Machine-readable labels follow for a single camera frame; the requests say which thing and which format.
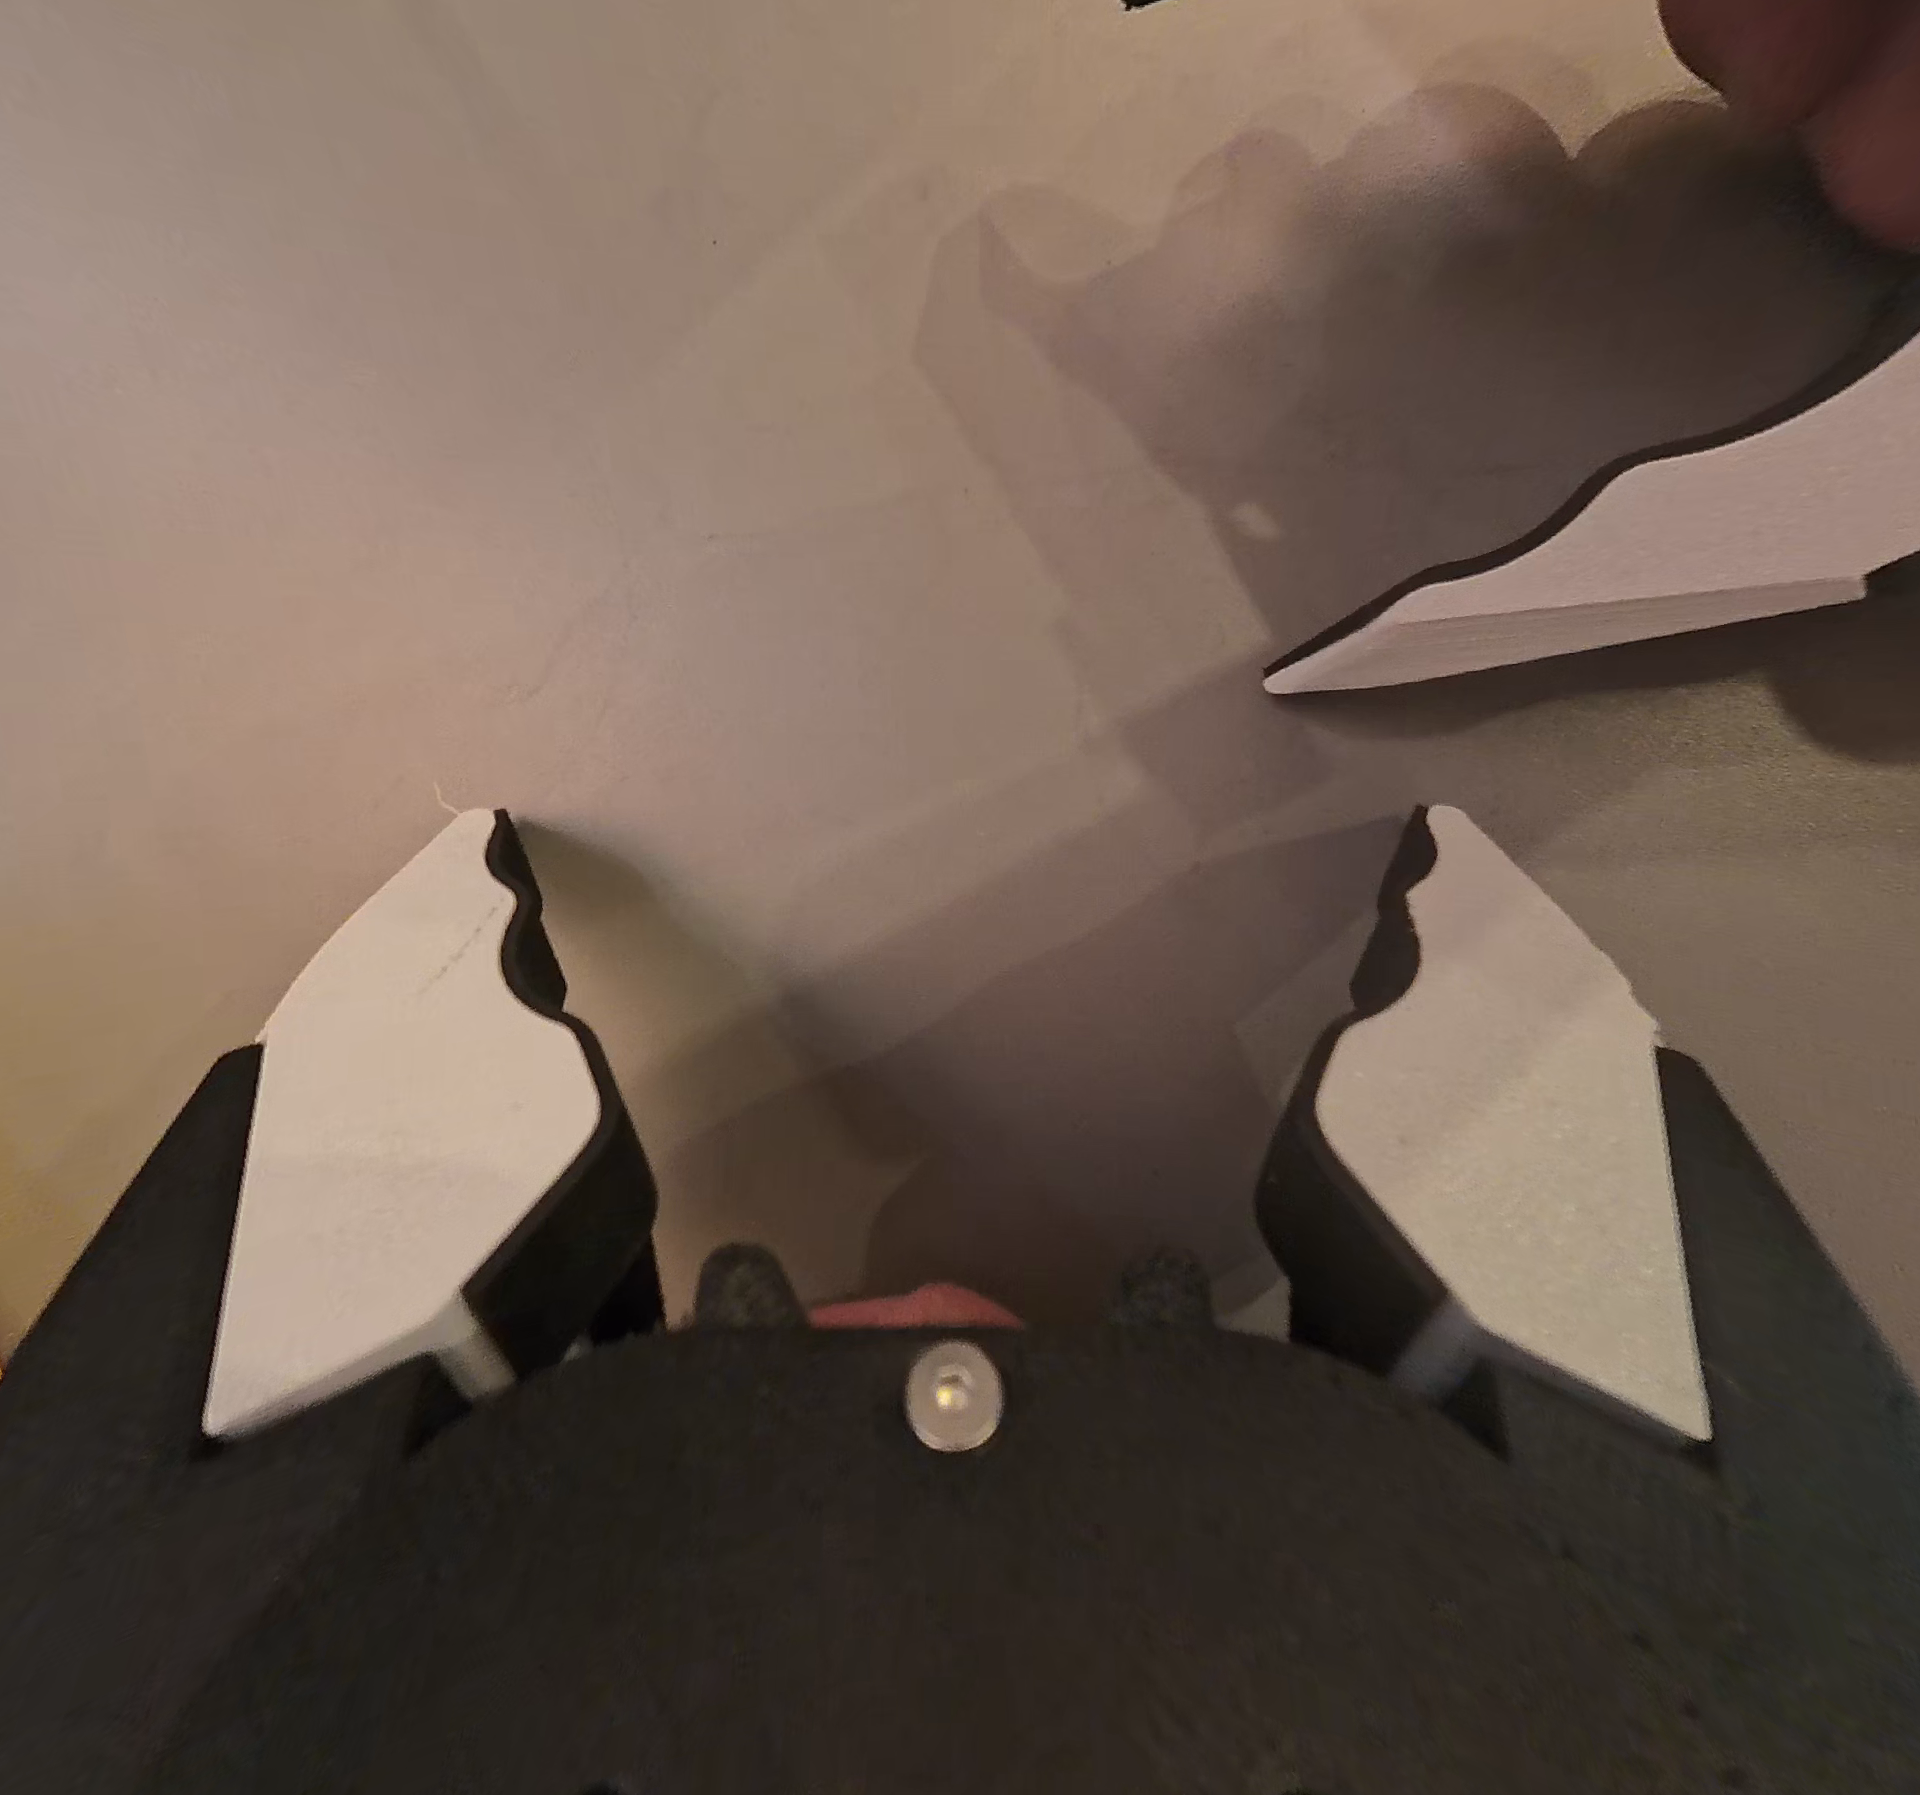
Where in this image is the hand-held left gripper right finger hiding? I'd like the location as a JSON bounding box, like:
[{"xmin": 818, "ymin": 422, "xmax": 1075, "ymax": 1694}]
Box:
[{"xmin": 1252, "ymin": 800, "xmax": 1719, "ymax": 1444}]

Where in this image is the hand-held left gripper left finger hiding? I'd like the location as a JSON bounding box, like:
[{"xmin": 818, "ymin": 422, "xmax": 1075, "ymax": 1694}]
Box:
[{"xmin": 196, "ymin": 806, "xmax": 669, "ymax": 1439}]

